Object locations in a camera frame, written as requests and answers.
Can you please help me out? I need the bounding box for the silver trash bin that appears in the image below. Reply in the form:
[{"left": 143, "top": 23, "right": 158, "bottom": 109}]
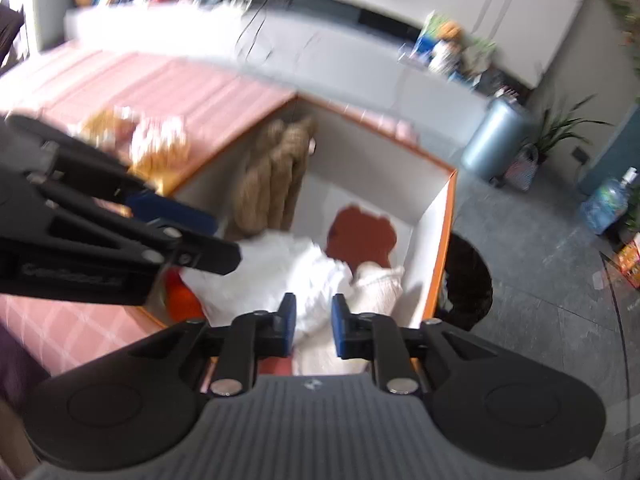
[{"left": 461, "top": 96, "right": 535, "bottom": 182}]

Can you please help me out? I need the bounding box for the orange cardboard box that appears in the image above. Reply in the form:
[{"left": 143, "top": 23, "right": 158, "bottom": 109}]
[{"left": 154, "top": 98, "right": 457, "bottom": 375}]

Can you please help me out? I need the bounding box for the white paper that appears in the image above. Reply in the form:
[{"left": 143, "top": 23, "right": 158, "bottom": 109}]
[{"left": 180, "top": 231, "right": 352, "bottom": 344}]

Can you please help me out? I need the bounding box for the pink white crochet piece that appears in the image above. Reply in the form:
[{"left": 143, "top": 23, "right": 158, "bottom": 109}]
[{"left": 129, "top": 116, "right": 190, "bottom": 176}]

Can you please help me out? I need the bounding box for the orange gift box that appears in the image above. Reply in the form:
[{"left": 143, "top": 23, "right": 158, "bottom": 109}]
[{"left": 611, "top": 233, "right": 640, "bottom": 289}]

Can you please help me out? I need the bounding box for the blue water jug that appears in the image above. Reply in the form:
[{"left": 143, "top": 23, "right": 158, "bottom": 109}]
[{"left": 580, "top": 167, "right": 638, "bottom": 235}]

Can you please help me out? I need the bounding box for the white tv cabinet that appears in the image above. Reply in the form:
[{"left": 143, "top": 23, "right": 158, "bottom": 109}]
[{"left": 63, "top": 1, "right": 494, "bottom": 137}]

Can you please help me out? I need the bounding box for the yellow snack packet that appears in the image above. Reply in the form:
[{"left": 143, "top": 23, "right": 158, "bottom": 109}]
[{"left": 79, "top": 107, "right": 139, "bottom": 151}]

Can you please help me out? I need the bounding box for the pink checkered tablecloth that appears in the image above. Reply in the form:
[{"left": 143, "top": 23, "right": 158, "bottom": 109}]
[{"left": 0, "top": 39, "right": 421, "bottom": 380}]

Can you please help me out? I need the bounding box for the colourful picture card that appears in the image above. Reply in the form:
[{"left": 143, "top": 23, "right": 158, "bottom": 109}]
[{"left": 410, "top": 11, "right": 496, "bottom": 79}]

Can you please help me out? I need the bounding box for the teddy bear in pot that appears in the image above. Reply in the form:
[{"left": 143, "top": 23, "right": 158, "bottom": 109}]
[{"left": 428, "top": 21, "right": 462, "bottom": 76}]

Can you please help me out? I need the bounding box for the woven basket bag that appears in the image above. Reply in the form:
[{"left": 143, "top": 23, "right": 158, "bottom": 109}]
[{"left": 504, "top": 144, "right": 539, "bottom": 192}]

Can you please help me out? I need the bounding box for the brown plush towel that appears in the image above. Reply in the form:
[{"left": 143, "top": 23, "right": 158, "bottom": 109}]
[{"left": 224, "top": 116, "right": 317, "bottom": 240}]

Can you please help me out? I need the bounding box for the tall leafy floor plant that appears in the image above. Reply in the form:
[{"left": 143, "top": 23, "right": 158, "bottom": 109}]
[{"left": 529, "top": 94, "right": 612, "bottom": 166}]

